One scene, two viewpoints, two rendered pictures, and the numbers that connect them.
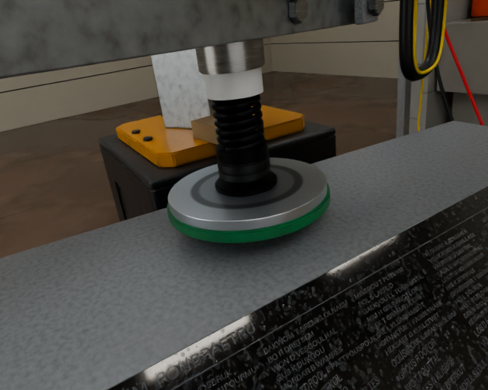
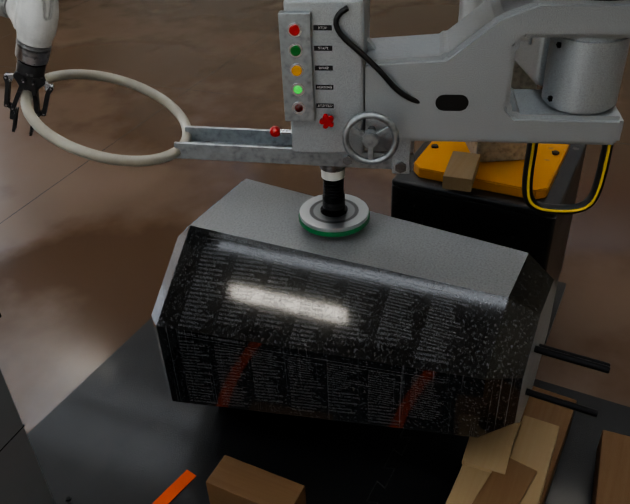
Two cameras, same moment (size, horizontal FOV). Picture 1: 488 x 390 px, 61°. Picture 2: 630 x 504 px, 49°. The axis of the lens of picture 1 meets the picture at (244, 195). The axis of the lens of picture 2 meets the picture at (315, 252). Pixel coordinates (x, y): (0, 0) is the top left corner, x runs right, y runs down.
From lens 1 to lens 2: 1.83 m
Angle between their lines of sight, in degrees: 50
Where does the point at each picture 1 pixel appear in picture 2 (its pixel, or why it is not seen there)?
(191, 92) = not seen: hidden behind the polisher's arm
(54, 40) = (247, 156)
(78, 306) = (261, 215)
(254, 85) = (330, 177)
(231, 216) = (305, 217)
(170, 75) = not seen: hidden behind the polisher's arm
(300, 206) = (321, 227)
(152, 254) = (295, 215)
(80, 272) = (275, 206)
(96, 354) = (247, 228)
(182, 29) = (287, 159)
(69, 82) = not seen: outside the picture
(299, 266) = (310, 246)
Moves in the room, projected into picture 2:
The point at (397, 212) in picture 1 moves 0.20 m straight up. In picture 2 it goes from (367, 257) to (367, 198)
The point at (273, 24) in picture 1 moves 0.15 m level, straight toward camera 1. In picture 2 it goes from (333, 162) to (286, 176)
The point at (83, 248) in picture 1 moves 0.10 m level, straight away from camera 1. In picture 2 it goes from (289, 198) to (304, 185)
